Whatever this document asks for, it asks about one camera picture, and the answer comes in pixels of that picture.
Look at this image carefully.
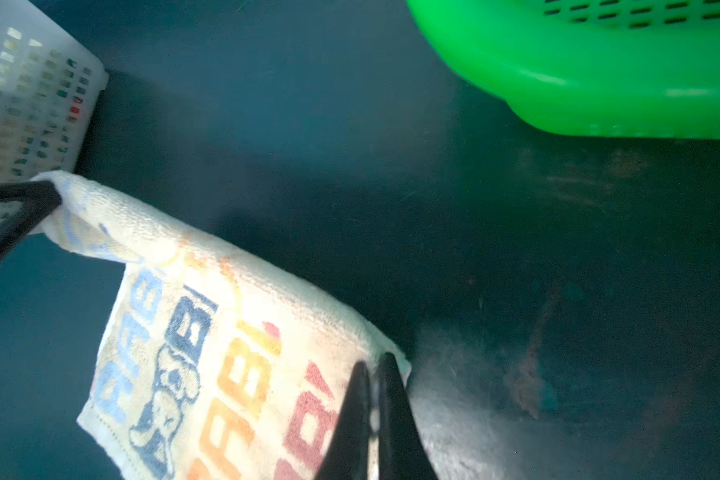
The white perforated plastic basket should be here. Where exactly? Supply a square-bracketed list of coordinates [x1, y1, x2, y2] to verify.
[0, 0, 110, 238]

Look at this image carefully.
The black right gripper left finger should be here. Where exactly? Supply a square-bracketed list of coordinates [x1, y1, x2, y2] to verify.
[314, 361, 371, 480]

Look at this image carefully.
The colourful printed rabbit towel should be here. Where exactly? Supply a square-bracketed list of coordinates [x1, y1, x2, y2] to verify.
[41, 171, 412, 479]

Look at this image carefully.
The green perforated plastic basket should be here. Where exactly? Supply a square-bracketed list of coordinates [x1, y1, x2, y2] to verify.
[409, 0, 720, 140]

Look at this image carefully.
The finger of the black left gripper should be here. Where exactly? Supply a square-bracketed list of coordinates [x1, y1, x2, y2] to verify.
[0, 180, 62, 262]

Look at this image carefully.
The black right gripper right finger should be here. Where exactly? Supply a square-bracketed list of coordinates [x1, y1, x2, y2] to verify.
[378, 352, 438, 480]

